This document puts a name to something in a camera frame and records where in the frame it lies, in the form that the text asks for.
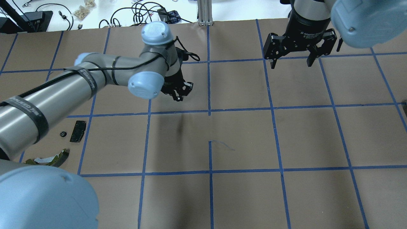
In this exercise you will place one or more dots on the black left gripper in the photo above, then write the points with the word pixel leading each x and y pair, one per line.
pixel 174 79

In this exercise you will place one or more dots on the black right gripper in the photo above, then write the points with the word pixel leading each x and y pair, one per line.
pixel 306 29

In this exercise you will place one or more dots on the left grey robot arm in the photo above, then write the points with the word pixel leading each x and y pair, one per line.
pixel 47 197

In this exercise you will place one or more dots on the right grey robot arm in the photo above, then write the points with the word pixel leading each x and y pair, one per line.
pixel 365 23

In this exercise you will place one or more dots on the black metal plate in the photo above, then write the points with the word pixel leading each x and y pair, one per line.
pixel 78 131

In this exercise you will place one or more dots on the bag of small parts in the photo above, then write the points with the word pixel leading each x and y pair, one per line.
pixel 84 10

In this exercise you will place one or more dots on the green brake shoe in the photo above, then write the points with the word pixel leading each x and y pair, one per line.
pixel 54 161

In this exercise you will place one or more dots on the aluminium frame post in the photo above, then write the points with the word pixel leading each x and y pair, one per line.
pixel 204 10

